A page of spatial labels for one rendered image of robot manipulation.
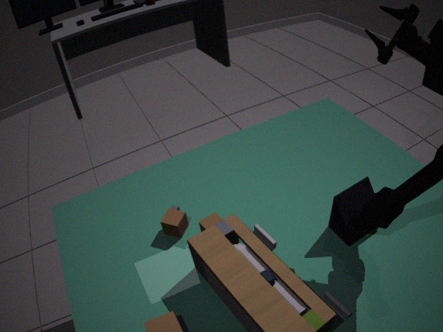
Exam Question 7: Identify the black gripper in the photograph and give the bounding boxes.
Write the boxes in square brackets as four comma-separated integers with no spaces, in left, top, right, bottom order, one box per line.
[365,3,425,65]

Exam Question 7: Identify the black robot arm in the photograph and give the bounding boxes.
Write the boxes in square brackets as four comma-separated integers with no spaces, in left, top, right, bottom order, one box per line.
[350,18,443,230]

